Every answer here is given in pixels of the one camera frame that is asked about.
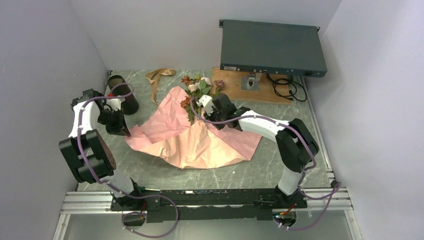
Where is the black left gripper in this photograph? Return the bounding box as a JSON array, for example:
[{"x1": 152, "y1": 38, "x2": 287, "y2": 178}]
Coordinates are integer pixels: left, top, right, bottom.
[{"x1": 97, "y1": 107, "x2": 131, "y2": 138}]

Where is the bunch of artificial flowers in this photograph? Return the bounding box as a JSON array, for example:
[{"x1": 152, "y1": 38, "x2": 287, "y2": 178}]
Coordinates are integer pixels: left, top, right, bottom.
[{"x1": 180, "y1": 75, "x2": 226, "y2": 125}]

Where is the brown ribbon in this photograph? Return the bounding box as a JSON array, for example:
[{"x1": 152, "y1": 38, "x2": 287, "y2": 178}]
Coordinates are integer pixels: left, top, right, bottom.
[{"x1": 145, "y1": 68, "x2": 176, "y2": 106}]

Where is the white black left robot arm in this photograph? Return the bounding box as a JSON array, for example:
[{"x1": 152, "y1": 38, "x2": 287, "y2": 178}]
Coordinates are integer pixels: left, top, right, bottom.
[{"x1": 58, "y1": 89, "x2": 144, "y2": 210}]

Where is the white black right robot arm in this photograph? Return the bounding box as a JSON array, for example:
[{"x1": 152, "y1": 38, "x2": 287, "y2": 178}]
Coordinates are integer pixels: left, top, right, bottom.
[{"x1": 192, "y1": 93, "x2": 320, "y2": 208}]

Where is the black cylindrical vase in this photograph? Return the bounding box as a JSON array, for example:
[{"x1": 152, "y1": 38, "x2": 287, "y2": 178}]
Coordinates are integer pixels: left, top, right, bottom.
[{"x1": 106, "y1": 74, "x2": 140, "y2": 116}]

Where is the wooden board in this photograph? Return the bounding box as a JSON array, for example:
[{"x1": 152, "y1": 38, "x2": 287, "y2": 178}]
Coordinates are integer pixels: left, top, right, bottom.
[{"x1": 211, "y1": 67, "x2": 291, "y2": 105}]

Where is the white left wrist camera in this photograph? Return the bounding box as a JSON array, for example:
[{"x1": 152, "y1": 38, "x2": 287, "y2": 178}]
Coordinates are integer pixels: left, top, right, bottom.
[{"x1": 105, "y1": 98, "x2": 122, "y2": 112}]

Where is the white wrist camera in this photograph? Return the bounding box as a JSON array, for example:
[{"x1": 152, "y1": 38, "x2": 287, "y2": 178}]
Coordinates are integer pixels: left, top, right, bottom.
[
  {"x1": 105, "y1": 98, "x2": 122, "y2": 112},
  {"x1": 196, "y1": 94, "x2": 214, "y2": 116}
]

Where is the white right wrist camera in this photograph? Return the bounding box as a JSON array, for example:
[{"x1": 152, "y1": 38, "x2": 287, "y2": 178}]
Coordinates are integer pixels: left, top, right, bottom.
[{"x1": 196, "y1": 94, "x2": 214, "y2": 116}]

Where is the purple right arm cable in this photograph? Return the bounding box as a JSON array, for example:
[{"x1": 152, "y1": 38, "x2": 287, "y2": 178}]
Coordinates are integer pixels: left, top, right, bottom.
[{"x1": 189, "y1": 96, "x2": 342, "y2": 232}]

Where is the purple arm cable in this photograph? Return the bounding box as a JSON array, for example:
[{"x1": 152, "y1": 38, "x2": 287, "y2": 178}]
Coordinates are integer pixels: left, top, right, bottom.
[
  {"x1": 76, "y1": 82, "x2": 180, "y2": 239},
  {"x1": 189, "y1": 96, "x2": 342, "y2": 232}
]

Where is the metal stand bracket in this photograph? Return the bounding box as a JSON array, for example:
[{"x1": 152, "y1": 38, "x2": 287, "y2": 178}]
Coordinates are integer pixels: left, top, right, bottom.
[{"x1": 241, "y1": 73, "x2": 262, "y2": 91}]

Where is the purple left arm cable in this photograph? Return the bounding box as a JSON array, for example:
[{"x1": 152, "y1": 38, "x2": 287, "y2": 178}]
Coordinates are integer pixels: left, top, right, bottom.
[{"x1": 76, "y1": 82, "x2": 180, "y2": 239}]

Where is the black coiled cable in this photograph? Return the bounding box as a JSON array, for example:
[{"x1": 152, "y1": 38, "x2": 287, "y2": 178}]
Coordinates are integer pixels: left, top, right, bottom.
[{"x1": 266, "y1": 73, "x2": 308, "y2": 102}]

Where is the dark grey network switch box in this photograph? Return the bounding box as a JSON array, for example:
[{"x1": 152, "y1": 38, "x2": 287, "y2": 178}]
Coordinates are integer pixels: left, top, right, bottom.
[{"x1": 219, "y1": 19, "x2": 328, "y2": 78}]

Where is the black mounting base plate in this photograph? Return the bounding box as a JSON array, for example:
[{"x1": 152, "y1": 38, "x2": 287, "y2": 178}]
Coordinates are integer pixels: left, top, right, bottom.
[{"x1": 110, "y1": 188, "x2": 308, "y2": 223}]

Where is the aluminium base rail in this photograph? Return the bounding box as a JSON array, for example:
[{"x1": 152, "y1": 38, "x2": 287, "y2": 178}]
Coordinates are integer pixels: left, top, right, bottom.
[{"x1": 54, "y1": 188, "x2": 363, "y2": 240}]

